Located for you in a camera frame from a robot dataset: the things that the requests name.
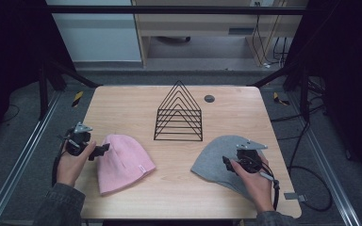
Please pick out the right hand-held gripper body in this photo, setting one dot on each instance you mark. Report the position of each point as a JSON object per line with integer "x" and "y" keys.
{"x": 250, "y": 160}

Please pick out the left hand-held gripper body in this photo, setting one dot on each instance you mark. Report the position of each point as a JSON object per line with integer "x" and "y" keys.
{"x": 77, "y": 142}

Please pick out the grey beanie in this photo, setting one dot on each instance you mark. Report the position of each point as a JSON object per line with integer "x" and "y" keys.
{"x": 210, "y": 160}

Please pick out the pink beanie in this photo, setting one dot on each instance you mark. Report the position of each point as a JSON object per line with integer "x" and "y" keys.
{"x": 122, "y": 163}

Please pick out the person's left hand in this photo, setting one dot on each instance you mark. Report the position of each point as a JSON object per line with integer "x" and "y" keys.
{"x": 70, "y": 168}

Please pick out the person's right hand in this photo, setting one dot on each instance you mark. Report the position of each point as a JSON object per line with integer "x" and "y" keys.
{"x": 259, "y": 188}

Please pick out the grey table grommet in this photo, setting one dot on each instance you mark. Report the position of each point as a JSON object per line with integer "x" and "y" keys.
{"x": 209, "y": 99}

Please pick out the dark curtain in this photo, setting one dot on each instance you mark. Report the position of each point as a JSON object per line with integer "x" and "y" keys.
{"x": 9, "y": 62}
{"x": 348, "y": 78}

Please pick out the white cabinet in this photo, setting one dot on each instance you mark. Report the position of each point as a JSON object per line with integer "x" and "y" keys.
{"x": 97, "y": 37}

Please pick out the light wooden desk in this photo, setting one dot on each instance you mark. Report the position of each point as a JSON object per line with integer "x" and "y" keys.
{"x": 185, "y": 25}

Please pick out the grey table bracket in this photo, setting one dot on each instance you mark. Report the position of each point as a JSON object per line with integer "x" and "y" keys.
{"x": 293, "y": 196}

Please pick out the black frame strut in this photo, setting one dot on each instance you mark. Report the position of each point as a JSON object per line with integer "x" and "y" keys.
{"x": 43, "y": 94}
{"x": 304, "y": 94}

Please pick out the aluminium floor rail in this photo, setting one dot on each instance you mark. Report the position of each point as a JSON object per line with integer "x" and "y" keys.
{"x": 19, "y": 163}
{"x": 333, "y": 179}

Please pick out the black frame crossbar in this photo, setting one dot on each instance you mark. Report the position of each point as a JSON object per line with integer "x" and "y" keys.
{"x": 169, "y": 10}

